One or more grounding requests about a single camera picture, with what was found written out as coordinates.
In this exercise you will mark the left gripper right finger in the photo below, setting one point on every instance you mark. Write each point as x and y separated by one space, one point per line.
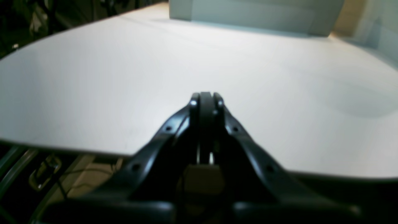
258 189

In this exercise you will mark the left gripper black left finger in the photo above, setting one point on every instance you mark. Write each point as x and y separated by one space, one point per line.
143 190

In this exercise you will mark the grey cabinet at table corner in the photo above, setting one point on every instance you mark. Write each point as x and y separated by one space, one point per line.
313 17

